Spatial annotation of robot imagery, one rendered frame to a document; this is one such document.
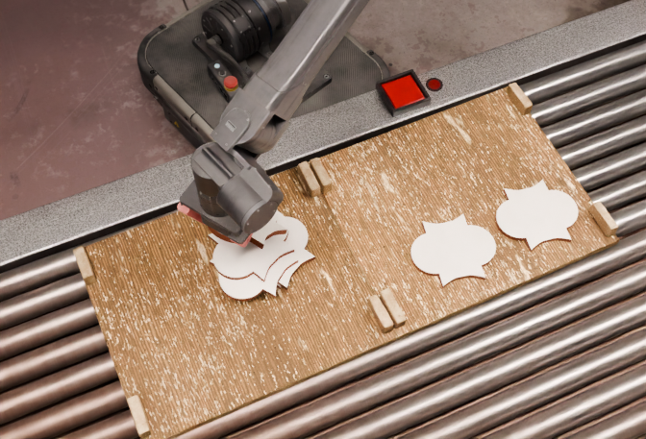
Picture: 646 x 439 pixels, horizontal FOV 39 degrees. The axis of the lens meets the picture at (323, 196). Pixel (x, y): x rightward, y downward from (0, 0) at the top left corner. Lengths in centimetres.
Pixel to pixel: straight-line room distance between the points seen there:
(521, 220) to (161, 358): 62
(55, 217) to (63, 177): 116
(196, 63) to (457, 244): 130
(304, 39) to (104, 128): 169
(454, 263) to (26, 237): 70
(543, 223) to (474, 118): 24
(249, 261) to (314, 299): 12
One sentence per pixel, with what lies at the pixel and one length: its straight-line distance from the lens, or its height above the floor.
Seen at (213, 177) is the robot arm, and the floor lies 125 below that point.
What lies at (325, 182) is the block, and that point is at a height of 96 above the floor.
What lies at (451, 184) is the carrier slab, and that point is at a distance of 154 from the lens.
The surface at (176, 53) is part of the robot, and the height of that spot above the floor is 24.
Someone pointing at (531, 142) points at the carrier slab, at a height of 94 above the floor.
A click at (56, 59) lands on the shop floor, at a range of 300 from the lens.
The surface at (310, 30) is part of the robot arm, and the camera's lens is 117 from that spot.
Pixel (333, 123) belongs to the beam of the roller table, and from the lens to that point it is 162.
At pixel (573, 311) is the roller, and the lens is 150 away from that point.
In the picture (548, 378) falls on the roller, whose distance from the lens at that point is 144.
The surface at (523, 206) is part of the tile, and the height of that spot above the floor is 95.
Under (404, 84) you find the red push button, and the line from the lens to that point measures 167.
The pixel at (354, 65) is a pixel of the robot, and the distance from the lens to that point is 257.
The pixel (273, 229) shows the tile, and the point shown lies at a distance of 139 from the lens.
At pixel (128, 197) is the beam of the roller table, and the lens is 157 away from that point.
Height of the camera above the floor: 224
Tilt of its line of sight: 59 degrees down
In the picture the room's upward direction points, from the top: 1 degrees clockwise
